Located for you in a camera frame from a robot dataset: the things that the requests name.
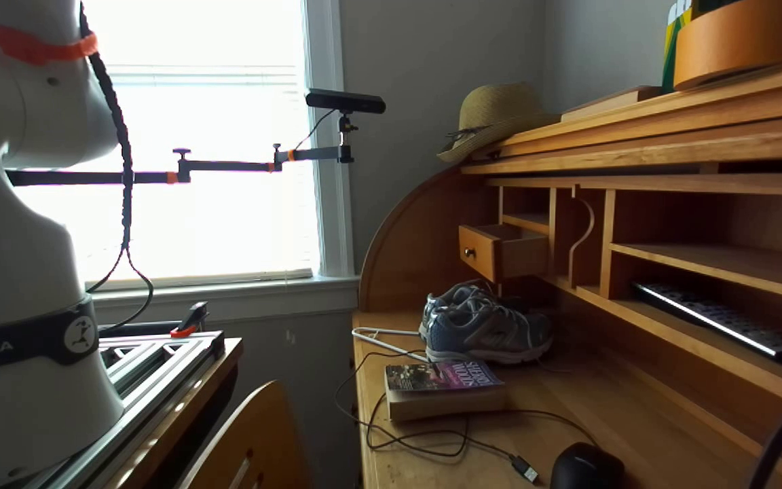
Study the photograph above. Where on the black keyboard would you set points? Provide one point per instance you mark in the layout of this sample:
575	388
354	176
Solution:
716	317

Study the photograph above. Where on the grey blue left sneaker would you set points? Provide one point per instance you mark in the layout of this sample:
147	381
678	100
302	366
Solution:
469	322

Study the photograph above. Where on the black computer mouse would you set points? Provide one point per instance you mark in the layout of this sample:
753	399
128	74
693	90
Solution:
587	466

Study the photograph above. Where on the wooden chair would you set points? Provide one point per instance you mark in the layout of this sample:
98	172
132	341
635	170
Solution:
260	446

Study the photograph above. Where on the straw hat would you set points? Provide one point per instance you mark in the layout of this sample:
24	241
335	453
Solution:
489	115

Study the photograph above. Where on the round wooden box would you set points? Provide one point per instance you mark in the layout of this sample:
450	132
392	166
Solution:
731	40

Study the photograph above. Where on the small wooden drawer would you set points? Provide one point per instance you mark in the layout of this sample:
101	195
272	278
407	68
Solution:
503	250

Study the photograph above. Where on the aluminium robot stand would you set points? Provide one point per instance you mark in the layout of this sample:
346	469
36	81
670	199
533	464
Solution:
176	381

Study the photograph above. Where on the black stereo camera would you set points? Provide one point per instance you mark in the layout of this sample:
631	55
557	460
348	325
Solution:
346	101

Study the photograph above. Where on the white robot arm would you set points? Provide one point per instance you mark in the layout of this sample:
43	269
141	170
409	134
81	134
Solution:
55	394

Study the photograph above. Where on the wooden roll-top desk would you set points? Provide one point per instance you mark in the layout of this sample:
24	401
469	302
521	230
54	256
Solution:
682	188

